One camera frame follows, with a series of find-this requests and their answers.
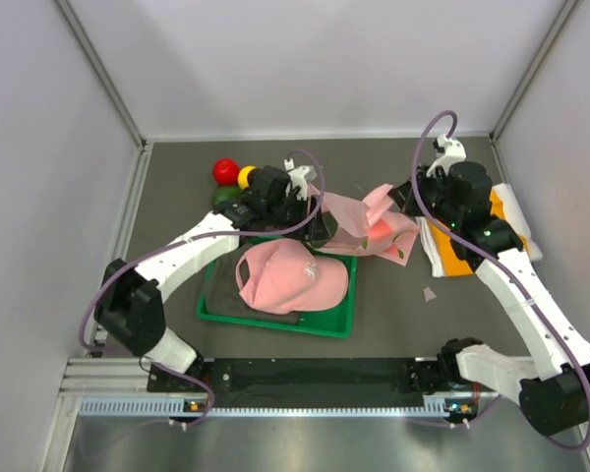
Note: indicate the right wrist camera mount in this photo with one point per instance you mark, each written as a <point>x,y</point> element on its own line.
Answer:
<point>449,151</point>

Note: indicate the yellow lemon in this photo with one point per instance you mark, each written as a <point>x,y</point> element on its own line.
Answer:
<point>245,175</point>

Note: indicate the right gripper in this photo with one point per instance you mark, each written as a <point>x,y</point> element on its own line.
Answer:
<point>401,197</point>

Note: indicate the green plastic tray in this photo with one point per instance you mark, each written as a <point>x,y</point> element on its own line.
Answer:
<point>335,323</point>

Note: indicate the green avocado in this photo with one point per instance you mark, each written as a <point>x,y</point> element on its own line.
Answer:
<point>330,224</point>

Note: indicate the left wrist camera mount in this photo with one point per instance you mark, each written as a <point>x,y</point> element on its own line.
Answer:
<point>300,179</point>

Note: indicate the aluminium frame rail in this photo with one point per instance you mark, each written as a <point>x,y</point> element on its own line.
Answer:
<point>118,376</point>

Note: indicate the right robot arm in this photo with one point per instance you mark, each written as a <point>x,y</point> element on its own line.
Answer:
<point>553,388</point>

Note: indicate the dark olive folded cloth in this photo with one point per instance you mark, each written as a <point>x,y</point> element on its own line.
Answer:
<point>222,298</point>

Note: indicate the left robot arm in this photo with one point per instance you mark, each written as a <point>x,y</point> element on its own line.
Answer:
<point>130,302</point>

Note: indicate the pink plastic bag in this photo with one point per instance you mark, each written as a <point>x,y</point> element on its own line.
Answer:
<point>369,227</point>

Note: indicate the white folded cloth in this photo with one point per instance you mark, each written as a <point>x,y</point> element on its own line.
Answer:
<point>438,249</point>

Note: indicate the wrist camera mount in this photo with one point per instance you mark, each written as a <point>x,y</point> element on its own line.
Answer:
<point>300,179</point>
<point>449,151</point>

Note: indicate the red tomato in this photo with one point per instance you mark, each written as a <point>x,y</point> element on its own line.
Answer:
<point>225,172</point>

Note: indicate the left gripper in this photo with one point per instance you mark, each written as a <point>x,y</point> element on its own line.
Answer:
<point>315,234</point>

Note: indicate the pink baseball cap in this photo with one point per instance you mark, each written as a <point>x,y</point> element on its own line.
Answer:
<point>281,276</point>

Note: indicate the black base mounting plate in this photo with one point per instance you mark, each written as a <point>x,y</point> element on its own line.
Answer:
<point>229,375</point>

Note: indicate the grey slotted cable duct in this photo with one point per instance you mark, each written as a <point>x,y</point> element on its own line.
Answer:
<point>431,407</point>

